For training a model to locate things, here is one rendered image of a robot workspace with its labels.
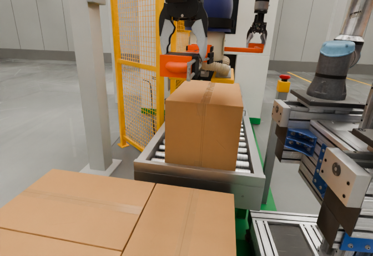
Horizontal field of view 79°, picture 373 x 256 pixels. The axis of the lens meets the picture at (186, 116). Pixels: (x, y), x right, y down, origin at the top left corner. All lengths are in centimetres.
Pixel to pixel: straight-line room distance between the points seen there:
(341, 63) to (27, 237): 138
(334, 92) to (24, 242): 132
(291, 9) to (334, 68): 936
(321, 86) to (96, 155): 189
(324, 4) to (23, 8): 1206
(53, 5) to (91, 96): 975
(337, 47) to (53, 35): 1129
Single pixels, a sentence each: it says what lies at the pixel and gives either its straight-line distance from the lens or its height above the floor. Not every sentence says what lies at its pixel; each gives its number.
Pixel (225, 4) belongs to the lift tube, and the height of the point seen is 140.
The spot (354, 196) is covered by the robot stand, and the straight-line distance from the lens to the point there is 67.
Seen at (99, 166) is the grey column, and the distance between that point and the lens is 235.
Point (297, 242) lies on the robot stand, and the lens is 156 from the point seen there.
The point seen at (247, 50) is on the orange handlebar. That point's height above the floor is 121.
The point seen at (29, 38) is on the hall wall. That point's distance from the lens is 1240.
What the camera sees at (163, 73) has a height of 119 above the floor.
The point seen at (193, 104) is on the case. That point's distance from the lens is 115.
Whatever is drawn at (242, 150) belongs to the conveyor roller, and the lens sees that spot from 160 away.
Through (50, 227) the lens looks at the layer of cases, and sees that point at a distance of 111.
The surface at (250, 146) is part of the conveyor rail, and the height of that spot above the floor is 60.
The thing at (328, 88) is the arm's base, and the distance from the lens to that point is 110.
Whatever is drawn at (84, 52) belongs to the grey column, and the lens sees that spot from 203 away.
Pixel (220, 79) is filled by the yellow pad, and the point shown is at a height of 110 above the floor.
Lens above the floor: 127
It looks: 20 degrees down
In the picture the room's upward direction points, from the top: 2 degrees clockwise
